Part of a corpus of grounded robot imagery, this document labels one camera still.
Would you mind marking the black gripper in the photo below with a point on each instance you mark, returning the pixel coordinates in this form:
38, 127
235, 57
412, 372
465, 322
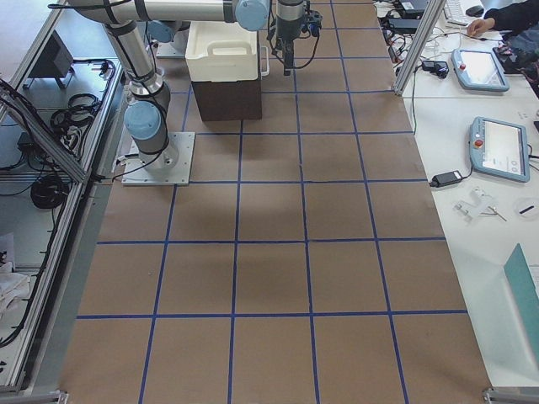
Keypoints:
286, 30

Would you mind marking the wooden drawer with white handle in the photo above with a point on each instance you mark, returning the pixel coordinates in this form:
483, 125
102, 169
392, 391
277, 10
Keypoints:
264, 61

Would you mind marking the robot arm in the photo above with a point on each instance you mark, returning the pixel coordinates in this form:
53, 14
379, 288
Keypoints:
119, 19
164, 31

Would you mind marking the dark wooden cabinet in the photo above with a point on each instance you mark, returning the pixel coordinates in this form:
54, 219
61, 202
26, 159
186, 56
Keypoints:
227, 101

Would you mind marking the blue teach pendant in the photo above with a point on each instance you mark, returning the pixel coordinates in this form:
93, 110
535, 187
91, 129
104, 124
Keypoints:
479, 70
499, 149

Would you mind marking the black power adapter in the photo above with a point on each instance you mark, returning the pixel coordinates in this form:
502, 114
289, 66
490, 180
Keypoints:
442, 180

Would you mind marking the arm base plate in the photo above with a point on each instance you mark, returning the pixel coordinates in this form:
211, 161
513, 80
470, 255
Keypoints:
174, 49
172, 167

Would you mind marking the aluminium frame post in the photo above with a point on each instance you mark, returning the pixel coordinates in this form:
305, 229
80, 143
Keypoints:
423, 32

